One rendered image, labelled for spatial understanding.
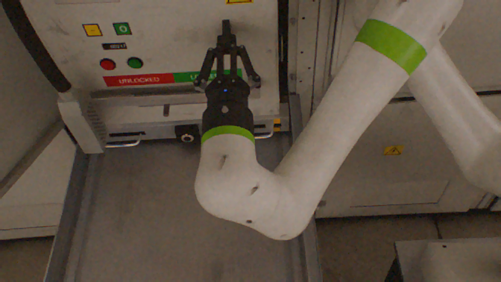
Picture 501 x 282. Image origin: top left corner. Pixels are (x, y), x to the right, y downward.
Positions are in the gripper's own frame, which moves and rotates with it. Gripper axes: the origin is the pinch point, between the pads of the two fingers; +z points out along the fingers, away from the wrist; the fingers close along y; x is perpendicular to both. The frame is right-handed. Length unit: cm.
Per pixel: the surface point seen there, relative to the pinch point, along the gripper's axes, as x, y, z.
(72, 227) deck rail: -38, -41, -21
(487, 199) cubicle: -110, 93, 16
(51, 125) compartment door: -38, -53, 11
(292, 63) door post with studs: -26.1, 15.2, 17.1
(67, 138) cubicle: -50, -54, 15
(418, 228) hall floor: -123, 68, 11
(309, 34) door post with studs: -16.3, 19.1, 16.7
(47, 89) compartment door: -28, -51, 15
